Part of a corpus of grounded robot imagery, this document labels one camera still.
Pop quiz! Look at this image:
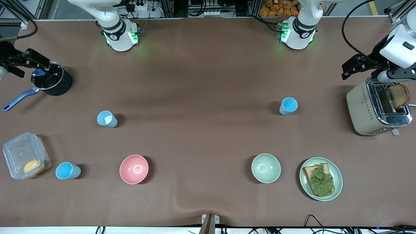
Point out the light blue plastic cup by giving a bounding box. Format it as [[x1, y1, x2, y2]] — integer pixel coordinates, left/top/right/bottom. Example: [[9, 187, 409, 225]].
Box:
[[279, 97, 298, 116], [55, 162, 82, 180]]

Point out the blue cup with white inside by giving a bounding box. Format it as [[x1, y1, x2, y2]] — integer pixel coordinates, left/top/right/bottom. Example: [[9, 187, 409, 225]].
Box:
[[97, 110, 118, 128]]

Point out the brown bread slice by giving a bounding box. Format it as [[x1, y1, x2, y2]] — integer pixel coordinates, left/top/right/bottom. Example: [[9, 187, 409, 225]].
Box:
[[387, 84, 411, 110]]

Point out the cream and chrome toaster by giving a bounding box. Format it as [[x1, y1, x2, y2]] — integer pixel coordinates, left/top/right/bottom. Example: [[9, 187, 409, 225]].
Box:
[[346, 75, 413, 136]]

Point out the clear plastic food container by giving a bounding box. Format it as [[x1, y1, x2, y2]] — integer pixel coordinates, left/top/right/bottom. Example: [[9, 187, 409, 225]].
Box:
[[3, 132, 52, 180]]

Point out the bag of orange buns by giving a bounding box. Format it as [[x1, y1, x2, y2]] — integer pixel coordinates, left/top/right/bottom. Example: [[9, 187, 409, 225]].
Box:
[[259, 0, 299, 17]]

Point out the pale green plate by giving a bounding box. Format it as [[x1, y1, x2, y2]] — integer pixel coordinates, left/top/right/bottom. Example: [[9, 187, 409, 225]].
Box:
[[299, 157, 343, 202]]

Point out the toast slice under lettuce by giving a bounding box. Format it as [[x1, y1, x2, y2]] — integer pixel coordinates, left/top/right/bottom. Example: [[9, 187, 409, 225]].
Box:
[[303, 163, 335, 197]]

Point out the green lettuce leaf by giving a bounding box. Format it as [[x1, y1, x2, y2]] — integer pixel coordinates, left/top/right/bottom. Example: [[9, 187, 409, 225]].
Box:
[[308, 163, 335, 197]]

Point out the pale green bowl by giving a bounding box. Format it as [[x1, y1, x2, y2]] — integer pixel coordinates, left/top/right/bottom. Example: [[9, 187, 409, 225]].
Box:
[[251, 153, 281, 184]]

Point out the pink bowl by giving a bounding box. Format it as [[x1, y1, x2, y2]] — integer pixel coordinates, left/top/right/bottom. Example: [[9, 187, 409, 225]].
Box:
[[119, 154, 149, 185]]

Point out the brown table mat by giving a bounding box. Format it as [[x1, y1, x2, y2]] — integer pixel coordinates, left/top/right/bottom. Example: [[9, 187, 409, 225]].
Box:
[[0, 16, 416, 228]]

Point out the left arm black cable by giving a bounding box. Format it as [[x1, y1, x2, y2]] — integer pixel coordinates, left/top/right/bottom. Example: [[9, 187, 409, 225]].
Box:
[[341, 0, 387, 65]]

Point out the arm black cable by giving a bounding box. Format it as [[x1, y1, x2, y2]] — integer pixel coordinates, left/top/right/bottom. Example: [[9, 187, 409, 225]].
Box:
[[341, 0, 387, 65], [0, 19, 38, 41]]

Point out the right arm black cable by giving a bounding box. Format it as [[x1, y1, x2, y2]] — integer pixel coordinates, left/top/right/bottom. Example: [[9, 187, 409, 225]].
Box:
[[0, 19, 38, 41]]

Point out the black pot with blue handle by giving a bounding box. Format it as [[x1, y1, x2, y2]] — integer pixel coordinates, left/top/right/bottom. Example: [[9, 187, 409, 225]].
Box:
[[3, 62, 73, 112]]

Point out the aluminium frame profile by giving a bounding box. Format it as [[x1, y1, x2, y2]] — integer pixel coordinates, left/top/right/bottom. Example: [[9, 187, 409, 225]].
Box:
[[0, 0, 49, 28], [383, 0, 416, 25]]

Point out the metal table bracket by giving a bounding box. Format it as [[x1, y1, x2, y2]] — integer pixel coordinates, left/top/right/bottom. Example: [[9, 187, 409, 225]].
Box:
[[201, 214, 220, 234]]

